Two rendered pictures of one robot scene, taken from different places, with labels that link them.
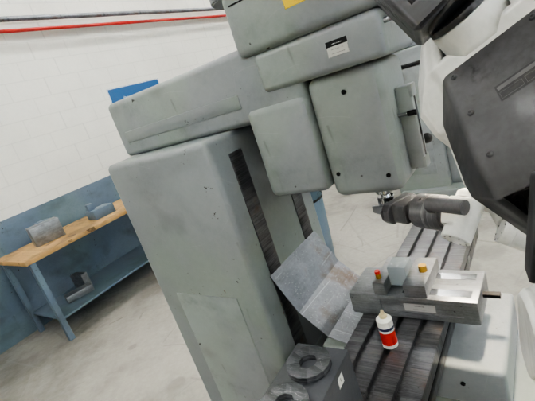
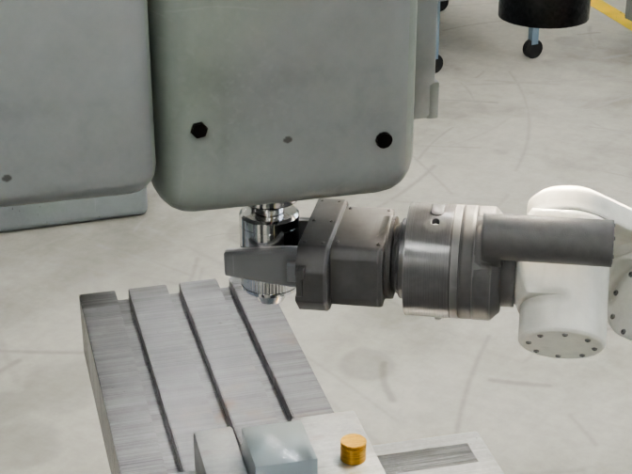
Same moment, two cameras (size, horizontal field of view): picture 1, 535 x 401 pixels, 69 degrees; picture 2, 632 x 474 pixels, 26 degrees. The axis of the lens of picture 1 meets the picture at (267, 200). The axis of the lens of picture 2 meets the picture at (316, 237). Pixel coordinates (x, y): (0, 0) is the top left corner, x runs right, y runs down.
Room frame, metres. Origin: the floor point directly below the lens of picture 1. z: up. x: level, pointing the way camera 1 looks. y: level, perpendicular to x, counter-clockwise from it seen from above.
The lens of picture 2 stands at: (0.41, 0.45, 1.71)
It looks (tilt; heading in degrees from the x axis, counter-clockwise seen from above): 25 degrees down; 306
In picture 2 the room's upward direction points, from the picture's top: straight up
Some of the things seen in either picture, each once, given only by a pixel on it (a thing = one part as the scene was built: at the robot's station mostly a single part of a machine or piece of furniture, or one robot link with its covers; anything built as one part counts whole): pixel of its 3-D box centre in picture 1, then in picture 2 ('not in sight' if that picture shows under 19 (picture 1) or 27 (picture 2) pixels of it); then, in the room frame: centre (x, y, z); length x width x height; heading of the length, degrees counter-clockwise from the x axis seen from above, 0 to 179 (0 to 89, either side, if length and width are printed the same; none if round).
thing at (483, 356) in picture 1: (419, 335); not in sight; (1.01, -0.32, 0.79); 0.50 x 0.35 x 0.12; 51
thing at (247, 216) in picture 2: (385, 196); (269, 216); (1.01, -0.32, 1.26); 0.05 x 0.05 x 0.01
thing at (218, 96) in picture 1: (210, 100); not in sight; (1.33, 0.07, 1.66); 0.80 x 0.23 x 0.20; 51
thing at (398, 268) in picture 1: (400, 270); (279, 472); (1.00, -0.30, 1.04); 0.06 x 0.05 x 0.06; 140
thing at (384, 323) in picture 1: (385, 327); not in sight; (0.85, -0.19, 0.99); 0.04 x 0.04 x 0.11
